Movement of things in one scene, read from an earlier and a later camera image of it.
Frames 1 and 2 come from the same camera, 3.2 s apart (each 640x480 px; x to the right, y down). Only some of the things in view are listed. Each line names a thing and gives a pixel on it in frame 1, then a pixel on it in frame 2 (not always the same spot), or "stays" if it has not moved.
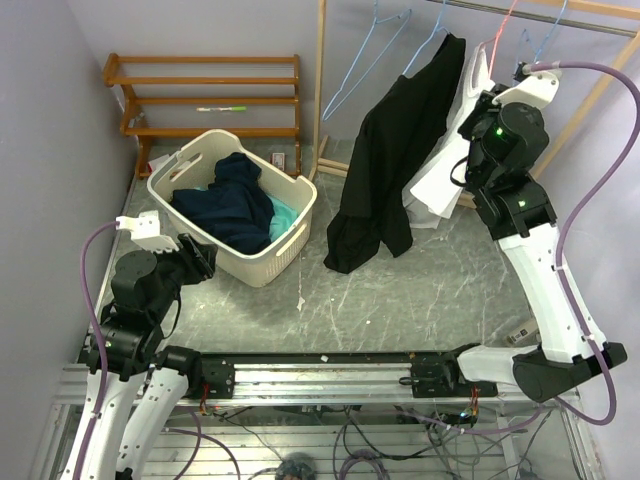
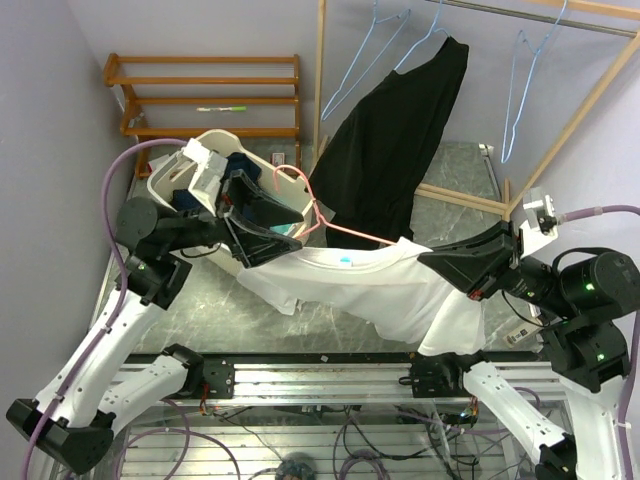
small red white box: (279, 160) stays
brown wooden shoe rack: (141, 135) stays
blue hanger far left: (380, 22) stays
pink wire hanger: (497, 37) → (325, 221)
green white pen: (231, 108) stays
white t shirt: (433, 194) → (379, 287)
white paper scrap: (153, 163) stays
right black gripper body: (479, 120) → (534, 280)
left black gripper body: (185, 269) → (205, 228)
